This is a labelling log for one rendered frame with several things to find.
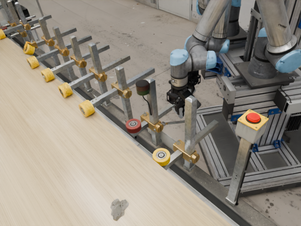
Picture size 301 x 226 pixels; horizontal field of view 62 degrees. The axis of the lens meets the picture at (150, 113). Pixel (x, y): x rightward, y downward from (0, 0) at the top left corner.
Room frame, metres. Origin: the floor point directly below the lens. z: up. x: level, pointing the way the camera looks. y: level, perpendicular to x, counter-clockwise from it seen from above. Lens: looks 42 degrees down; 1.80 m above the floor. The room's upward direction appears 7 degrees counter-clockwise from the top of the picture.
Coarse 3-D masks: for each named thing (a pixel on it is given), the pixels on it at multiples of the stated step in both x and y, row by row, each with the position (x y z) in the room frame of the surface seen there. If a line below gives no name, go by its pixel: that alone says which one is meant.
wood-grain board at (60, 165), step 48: (0, 48) 2.03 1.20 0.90; (0, 96) 1.32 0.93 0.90; (48, 96) 1.26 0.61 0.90; (0, 144) 0.89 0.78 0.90; (48, 144) 0.86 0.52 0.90; (96, 144) 0.82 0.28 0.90; (0, 192) 0.61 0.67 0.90; (48, 192) 0.58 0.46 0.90; (96, 192) 0.56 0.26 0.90; (144, 192) 0.53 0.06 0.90; (192, 192) 0.51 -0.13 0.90
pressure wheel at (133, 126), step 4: (128, 120) 0.96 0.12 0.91; (132, 120) 0.95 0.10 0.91; (136, 120) 0.95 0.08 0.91; (128, 124) 0.92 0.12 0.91; (132, 124) 0.92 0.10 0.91; (136, 124) 0.92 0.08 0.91; (140, 124) 0.92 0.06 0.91; (128, 128) 0.90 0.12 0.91; (132, 128) 0.89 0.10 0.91; (136, 128) 0.89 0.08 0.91; (140, 128) 0.91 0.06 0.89; (132, 132) 0.89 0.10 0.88; (136, 132) 0.89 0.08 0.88; (136, 136) 0.92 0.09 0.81
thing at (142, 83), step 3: (138, 81) 0.95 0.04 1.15; (141, 81) 0.95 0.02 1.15; (144, 81) 0.94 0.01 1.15; (138, 84) 0.93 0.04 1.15; (141, 84) 0.92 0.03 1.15; (144, 84) 0.92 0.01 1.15; (147, 84) 0.92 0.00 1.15; (144, 99) 0.93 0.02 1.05; (147, 102) 0.94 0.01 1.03; (150, 111) 0.94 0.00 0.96; (150, 114) 0.94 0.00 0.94
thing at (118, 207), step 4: (116, 200) 0.51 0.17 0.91; (124, 200) 0.50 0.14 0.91; (112, 204) 0.49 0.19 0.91; (116, 204) 0.49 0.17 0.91; (120, 204) 0.48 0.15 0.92; (124, 204) 0.48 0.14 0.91; (128, 204) 0.49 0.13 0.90; (112, 208) 0.48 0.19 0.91; (116, 208) 0.47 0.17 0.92; (120, 208) 0.47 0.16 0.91; (124, 208) 0.47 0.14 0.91; (112, 212) 0.46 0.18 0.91; (116, 212) 0.46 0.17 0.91; (120, 212) 0.46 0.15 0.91; (124, 212) 0.46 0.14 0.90; (112, 216) 0.45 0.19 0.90; (116, 216) 0.44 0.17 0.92; (120, 216) 0.44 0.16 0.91
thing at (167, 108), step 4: (168, 104) 1.10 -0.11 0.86; (172, 104) 1.09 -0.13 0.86; (164, 108) 1.07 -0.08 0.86; (168, 108) 1.07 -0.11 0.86; (160, 112) 1.04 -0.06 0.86; (164, 112) 1.04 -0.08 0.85; (168, 112) 1.06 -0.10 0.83; (160, 116) 1.02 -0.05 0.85; (144, 124) 0.96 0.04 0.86; (144, 128) 0.95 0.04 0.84; (140, 132) 0.93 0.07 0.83
